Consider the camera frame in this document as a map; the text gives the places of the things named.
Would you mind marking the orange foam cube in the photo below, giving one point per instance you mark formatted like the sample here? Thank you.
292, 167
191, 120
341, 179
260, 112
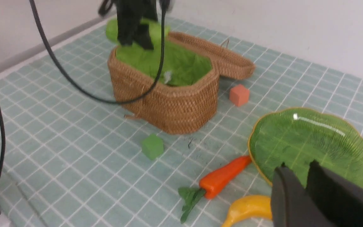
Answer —
239, 95

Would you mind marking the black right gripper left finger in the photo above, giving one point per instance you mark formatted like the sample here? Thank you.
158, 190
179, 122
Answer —
291, 206

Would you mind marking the green toy bitter gourd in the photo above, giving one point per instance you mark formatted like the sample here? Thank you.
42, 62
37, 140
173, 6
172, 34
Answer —
146, 33

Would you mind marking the green foam cube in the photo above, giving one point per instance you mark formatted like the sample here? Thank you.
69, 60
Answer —
152, 146

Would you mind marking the yellow toy banana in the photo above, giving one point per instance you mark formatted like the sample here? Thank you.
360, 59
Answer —
251, 206

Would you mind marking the green glass plate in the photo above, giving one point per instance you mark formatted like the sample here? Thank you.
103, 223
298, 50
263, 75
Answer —
297, 136

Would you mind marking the teal checkered tablecloth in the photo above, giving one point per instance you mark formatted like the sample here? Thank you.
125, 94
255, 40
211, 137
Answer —
74, 162

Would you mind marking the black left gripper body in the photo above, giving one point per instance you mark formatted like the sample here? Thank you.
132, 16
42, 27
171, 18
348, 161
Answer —
134, 10

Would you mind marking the woven wicker basket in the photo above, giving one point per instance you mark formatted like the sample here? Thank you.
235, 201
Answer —
184, 99

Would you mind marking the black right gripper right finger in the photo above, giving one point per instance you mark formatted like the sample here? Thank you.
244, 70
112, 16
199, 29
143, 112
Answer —
340, 200

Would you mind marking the woven basket lid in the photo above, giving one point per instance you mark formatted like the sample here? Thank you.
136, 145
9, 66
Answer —
228, 63

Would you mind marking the orange toy carrot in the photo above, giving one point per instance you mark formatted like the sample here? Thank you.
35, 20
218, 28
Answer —
211, 185

